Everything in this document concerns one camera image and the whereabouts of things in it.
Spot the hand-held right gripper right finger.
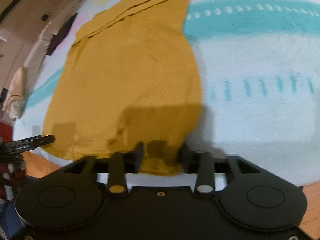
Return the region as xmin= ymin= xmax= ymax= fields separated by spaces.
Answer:
xmin=178 ymin=146 xmax=261 ymax=196

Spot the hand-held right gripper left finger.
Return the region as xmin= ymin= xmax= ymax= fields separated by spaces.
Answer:
xmin=62 ymin=141 xmax=146 ymax=196

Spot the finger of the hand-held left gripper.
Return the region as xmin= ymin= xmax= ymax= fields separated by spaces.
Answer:
xmin=5 ymin=134 xmax=55 ymax=153

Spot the mustard yellow long-sleeve shirt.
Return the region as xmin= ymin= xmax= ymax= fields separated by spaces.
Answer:
xmin=42 ymin=0 xmax=203 ymax=177

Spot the beige folded cloth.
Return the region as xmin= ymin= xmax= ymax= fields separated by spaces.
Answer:
xmin=2 ymin=66 xmax=28 ymax=119

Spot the pastel printed bed sheet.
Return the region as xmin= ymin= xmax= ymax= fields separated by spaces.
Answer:
xmin=12 ymin=0 xmax=320 ymax=187

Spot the dark folded cloth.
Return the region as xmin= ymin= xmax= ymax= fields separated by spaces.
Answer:
xmin=46 ymin=12 xmax=78 ymax=56

